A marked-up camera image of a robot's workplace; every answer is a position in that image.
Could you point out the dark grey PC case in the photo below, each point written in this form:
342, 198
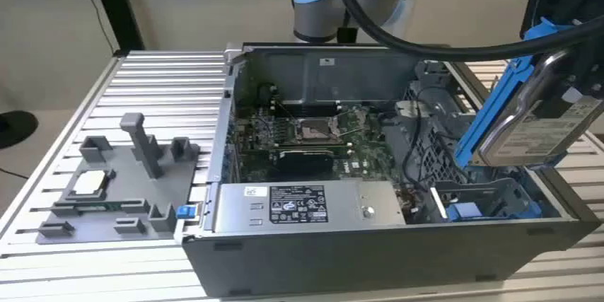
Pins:
359, 263

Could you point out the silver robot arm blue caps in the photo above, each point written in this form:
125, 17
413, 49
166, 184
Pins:
317, 8

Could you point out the thin metal locking lever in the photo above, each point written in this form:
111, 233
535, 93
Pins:
286, 109

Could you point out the CPU socket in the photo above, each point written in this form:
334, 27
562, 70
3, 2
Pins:
314, 128

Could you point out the silver CPU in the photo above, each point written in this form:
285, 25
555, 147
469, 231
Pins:
89, 182

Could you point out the black graphics card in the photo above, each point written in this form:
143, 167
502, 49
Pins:
302, 165

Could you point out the grey metal disk bay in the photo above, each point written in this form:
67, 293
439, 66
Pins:
437, 111

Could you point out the black upright post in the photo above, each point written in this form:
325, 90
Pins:
115, 5

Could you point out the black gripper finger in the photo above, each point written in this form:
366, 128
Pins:
583, 75

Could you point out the black round stand base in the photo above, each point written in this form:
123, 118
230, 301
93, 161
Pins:
17, 128

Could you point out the grey parts rack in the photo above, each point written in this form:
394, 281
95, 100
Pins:
127, 192

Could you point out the green RAM stick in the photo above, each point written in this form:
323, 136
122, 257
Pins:
115, 205

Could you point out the green motherboard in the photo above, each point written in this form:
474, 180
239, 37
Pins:
370, 160

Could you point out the blue case latch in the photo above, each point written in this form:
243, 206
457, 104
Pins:
185, 211

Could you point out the silver power supply unit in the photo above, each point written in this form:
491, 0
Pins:
341, 206

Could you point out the black RAM slot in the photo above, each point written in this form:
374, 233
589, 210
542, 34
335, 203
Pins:
311, 145
307, 105

